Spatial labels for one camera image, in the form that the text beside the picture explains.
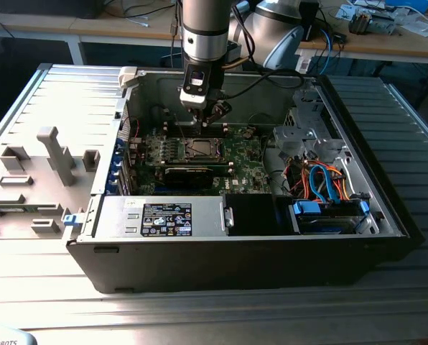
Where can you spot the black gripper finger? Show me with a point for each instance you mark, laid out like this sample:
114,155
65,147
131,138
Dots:
202,118
219,109

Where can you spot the silver CPU plate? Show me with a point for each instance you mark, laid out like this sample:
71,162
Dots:
204,147

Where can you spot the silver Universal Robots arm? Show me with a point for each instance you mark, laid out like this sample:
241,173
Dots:
205,39

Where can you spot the CPU socket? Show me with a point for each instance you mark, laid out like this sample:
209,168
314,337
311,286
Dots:
188,157

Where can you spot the black copper CPU cooler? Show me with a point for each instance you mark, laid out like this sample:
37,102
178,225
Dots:
359,22

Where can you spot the round silver coin battery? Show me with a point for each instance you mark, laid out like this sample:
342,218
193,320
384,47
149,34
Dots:
248,133

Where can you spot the black graphics card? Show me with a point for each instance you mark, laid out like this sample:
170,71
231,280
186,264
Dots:
189,178

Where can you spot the green motherboard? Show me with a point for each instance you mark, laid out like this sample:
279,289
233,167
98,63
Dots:
246,169

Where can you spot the silver rear port block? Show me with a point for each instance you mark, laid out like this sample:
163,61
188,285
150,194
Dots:
135,147

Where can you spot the silver metal drive cage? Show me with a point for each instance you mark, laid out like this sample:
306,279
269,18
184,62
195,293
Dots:
296,138

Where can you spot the beige plastic case latch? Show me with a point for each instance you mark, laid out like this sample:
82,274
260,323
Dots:
128,76

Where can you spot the white barcode label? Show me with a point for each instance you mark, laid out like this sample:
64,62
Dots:
303,65

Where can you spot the black desktop box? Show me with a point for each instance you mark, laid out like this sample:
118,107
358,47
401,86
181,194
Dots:
311,34

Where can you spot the silver power supply unit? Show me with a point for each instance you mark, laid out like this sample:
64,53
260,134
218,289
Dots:
120,215

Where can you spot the hard disk in blue carrier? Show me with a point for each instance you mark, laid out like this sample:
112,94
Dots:
307,208

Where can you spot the black open PC case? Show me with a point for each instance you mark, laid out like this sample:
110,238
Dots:
199,266

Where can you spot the blue plastic clip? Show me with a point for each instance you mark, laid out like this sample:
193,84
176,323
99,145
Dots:
70,220

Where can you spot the wooden desk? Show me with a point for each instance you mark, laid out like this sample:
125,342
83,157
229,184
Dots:
38,25
379,45

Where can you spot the grey parts rack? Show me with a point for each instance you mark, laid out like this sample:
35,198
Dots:
38,169

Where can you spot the grey metal device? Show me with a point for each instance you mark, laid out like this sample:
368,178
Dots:
382,26

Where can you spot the black flat device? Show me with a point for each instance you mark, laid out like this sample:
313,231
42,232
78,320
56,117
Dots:
45,8

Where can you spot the blue plastic box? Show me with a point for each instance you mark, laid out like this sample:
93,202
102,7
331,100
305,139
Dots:
408,4

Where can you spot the green RAM stick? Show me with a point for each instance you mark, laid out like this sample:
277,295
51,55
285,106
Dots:
9,209

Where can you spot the black faced wrist camera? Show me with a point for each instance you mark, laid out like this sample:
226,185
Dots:
192,100

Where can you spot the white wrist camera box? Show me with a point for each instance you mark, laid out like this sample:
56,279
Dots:
233,50

